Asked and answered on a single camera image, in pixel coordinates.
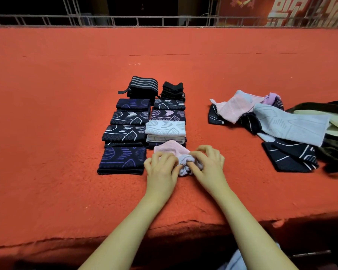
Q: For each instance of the person's pale blue clothing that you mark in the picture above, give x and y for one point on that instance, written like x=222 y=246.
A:
x=236 y=261

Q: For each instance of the red banner with white print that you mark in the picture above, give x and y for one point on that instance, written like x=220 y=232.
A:
x=248 y=5

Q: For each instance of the person's left hand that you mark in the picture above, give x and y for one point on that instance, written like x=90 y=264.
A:
x=162 y=174

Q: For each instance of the person's left forearm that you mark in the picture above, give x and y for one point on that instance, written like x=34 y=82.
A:
x=124 y=239

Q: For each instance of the person's right forearm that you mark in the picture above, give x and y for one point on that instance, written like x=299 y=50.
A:
x=253 y=236

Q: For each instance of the single black white-patterned sock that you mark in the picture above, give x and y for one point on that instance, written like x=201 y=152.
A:
x=124 y=133
x=130 y=117

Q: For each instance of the single navy purple-cuffed sock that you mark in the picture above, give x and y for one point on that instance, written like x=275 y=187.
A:
x=123 y=159

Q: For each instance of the dark brown door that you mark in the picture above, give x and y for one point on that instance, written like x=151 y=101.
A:
x=141 y=5

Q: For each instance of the single black grey-striped sock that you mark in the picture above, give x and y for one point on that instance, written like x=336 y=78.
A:
x=169 y=104

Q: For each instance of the single black white-lined sock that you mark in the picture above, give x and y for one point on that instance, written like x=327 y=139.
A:
x=290 y=157

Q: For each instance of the person's right hand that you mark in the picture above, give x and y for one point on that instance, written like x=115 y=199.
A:
x=209 y=171

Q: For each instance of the single black purple-lined sock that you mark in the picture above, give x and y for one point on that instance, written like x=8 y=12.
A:
x=168 y=114
x=124 y=144

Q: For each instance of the grey metal truss tower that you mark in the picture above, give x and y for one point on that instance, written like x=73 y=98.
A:
x=73 y=9
x=213 y=11

